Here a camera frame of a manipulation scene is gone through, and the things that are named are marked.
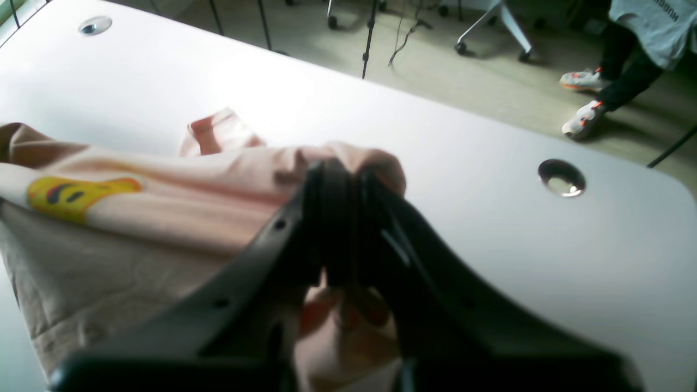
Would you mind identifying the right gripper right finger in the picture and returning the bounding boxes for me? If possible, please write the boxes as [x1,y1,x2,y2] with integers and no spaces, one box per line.
[357,169,643,391]

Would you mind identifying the peach T-shirt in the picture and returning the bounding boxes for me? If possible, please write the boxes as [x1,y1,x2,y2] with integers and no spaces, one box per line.
[2,109,406,378]

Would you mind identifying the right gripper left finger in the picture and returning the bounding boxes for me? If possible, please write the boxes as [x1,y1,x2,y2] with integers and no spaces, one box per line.
[49,160,353,391]

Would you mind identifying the white sneaker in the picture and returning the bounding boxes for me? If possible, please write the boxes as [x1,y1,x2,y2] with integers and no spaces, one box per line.
[559,68,612,93]
[561,100,607,141]

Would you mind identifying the right silver table grommet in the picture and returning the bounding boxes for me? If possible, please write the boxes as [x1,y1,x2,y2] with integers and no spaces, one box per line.
[78,15,113,36]

